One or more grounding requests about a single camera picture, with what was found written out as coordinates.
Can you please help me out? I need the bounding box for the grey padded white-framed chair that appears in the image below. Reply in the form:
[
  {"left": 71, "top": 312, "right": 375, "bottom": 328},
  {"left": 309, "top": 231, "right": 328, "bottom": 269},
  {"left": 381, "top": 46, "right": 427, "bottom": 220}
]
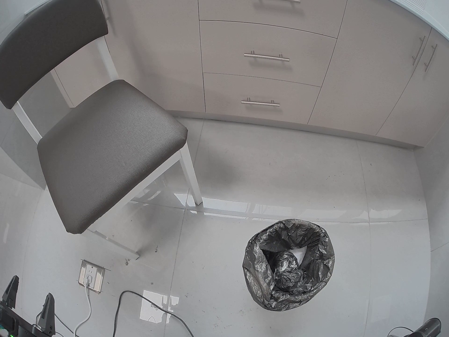
[{"left": 0, "top": 0, "right": 203, "bottom": 260}]

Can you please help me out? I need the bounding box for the white cable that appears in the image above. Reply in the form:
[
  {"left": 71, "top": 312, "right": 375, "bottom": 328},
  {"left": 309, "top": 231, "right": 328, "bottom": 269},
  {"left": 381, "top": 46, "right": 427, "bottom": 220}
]
[{"left": 72, "top": 274, "right": 93, "bottom": 337}]

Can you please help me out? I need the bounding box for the black plastic bag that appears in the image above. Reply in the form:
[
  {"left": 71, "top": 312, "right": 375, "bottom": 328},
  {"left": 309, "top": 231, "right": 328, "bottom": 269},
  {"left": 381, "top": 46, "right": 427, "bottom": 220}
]
[{"left": 242, "top": 219, "right": 336, "bottom": 311}]

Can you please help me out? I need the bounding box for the black plastic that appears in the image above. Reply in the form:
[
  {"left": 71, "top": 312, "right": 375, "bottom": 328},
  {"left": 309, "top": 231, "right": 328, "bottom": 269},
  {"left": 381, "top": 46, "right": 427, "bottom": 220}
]
[{"left": 270, "top": 251, "right": 311, "bottom": 294}]

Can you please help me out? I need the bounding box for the beige cabinet with drawers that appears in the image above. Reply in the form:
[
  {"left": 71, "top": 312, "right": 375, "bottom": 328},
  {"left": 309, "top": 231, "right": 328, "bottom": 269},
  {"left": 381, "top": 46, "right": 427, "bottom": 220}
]
[{"left": 53, "top": 0, "right": 449, "bottom": 150}]

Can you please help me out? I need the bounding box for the black cable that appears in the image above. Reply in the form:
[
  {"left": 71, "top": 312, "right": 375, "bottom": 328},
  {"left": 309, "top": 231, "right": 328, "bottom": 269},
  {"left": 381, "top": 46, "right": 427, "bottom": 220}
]
[
  {"left": 33, "top": 311, "right": 76, "bottom": 337},
  {"left": 114, "top": 290, "right": 195, "bottom": 337},
  {"left": 389, "top": 325, "right": 421, "bottom": 337}
]

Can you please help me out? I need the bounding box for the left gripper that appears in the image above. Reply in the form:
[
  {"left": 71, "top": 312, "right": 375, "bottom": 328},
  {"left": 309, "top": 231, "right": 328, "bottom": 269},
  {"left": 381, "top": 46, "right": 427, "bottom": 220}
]
[{"left": 0, "top": 276, "right": 57, "bottom": 337}]

